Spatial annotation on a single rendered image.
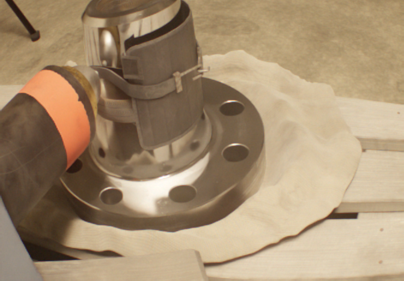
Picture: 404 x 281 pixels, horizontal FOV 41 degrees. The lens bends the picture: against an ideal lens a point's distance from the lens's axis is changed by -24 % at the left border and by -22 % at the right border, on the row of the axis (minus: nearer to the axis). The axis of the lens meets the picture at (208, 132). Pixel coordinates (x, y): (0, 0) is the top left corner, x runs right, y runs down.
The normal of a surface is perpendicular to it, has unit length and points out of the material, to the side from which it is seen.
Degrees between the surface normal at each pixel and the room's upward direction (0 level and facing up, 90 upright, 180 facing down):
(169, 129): 90
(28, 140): 51
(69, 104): 56
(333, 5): 0
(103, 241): 66
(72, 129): 79
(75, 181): 0
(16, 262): 90
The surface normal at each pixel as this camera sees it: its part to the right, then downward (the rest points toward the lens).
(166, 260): -0.11, -0.79
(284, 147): -0.88, -0.25
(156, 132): 0.38, 0.54
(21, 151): 0.59, -0.30
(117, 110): -0.27, 0.53
